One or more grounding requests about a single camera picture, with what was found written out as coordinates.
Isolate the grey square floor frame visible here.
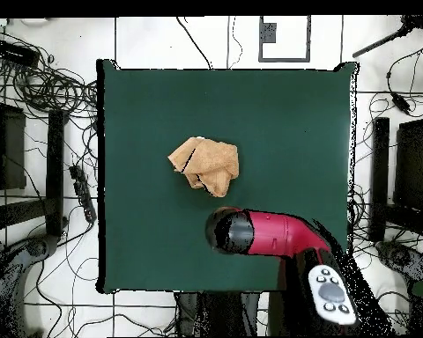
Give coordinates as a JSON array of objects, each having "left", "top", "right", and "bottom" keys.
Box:
[{"left": 257, "top": 15, "right": 312, "bottom": 63}]

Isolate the black power strip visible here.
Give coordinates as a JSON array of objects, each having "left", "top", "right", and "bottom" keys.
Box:
[{"left": 69, "top": 164, "right": 97, "bottom": 224}]

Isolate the black metal stand frame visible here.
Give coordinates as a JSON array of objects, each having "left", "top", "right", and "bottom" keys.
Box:
[
  {"left": 368, "top": 117, "right": 423, "bottom": 244},
  {"left": 0, "top": 101, "right": 69, "bottom": 241}
]

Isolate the orange terry towel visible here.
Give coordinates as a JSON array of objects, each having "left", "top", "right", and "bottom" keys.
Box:
[{"left": 167, "top": 136, "right": 240, "bottom": 199}]

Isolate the black electronics box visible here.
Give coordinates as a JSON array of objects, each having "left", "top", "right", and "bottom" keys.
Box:
[{"left": 0, "top": 39, "right": 41, "bottom": 68}]

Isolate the tangled black cable bundle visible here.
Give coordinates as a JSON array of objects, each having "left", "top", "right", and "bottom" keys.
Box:
[{"left": 0, "top": 27, "right": 100, "bottom": 119}]

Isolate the dark green table cloth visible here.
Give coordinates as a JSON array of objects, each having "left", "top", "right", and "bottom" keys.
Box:
[{"left": 96, "top": 58, "right": 360, "bottom": 295}]

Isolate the black cable with adapter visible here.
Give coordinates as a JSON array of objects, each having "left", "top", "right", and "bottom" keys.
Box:
[{"left": 386, "top": 45, "right": 423, "bottom": 118}]

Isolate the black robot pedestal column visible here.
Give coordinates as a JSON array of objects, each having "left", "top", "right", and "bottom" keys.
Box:
[{"left": 174, "top": 290, "right": 269, "bottom": 337}]

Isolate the black tripod leg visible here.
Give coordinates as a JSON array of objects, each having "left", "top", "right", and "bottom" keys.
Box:
[{"left": 352, "top": 15, "right": 423, "bottom": 59}]

